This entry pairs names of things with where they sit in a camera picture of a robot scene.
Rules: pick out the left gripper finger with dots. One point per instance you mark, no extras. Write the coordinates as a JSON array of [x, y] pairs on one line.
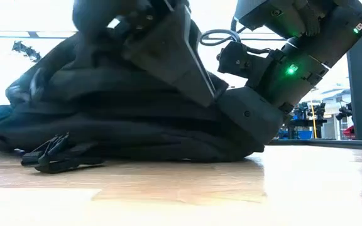
[[174, 62]]

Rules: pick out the black backpack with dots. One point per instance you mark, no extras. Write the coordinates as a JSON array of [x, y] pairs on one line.
[[105, 125]]

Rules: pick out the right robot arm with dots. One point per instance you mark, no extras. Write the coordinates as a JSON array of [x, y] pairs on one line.
[[310, 62]]

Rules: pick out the black robot workstation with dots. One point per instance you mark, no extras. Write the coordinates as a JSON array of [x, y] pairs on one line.
[[344, 111], [306, 117]]

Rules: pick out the yellow pole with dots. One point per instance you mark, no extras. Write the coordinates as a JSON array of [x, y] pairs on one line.
[[313, 122]]

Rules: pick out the red object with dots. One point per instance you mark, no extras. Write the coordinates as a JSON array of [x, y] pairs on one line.
[[350, 132]]

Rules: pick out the black hanging ceiling fixture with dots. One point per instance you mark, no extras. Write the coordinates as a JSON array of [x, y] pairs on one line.
[[27, 51]]

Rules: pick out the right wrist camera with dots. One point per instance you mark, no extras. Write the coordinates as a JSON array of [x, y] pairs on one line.
[[240, 61]]

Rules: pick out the black aluminium table frame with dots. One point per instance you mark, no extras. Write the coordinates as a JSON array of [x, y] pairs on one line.
[[325, 143]]

